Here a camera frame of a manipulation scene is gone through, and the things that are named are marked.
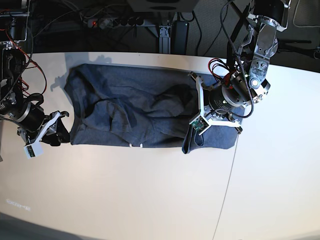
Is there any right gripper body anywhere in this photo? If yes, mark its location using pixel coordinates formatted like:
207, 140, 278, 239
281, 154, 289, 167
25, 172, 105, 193
16, 101, 59, 143

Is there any white power strip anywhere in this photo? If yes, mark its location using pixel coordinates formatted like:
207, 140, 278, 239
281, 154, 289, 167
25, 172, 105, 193
85, 17, 146, 30

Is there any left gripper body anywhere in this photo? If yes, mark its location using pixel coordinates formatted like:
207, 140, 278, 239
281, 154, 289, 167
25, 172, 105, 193
204, 86, 247, 119

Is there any black power adapter brick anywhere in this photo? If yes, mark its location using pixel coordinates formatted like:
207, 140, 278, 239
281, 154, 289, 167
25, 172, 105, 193
171, 20, 189, 55

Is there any blue grey T-shirt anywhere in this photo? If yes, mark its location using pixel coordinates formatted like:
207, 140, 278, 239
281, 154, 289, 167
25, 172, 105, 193
64, 64, 237, 154

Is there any aluminium table frame post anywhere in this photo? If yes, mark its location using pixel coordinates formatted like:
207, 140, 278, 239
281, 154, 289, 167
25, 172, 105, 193
145, 11, 176, 54

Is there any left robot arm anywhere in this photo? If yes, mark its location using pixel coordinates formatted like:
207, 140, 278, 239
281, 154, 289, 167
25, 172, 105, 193
189, 0, 291, 128

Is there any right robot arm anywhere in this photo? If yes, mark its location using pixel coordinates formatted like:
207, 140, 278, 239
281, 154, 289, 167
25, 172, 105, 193
0, 0, 70, 147

